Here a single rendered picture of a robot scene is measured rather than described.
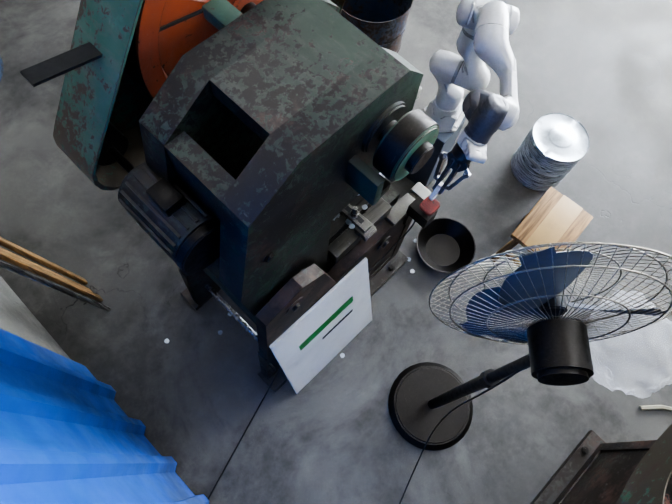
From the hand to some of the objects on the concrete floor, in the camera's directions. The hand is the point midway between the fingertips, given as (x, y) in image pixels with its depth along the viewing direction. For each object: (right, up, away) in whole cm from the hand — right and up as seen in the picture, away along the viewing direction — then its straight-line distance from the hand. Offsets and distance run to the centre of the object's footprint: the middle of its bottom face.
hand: (436, 191), depth 185 cm
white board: (-40, -66, +65) cm, 101 cm away
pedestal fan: (-14, -116, +46) cm, 126 cm away
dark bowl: (+20, -20, +87) cm, 91 cm away
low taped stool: (+63, -21, +89) cm, 111 cm away
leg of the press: (-35, -52, +71) cm, 95 cm away
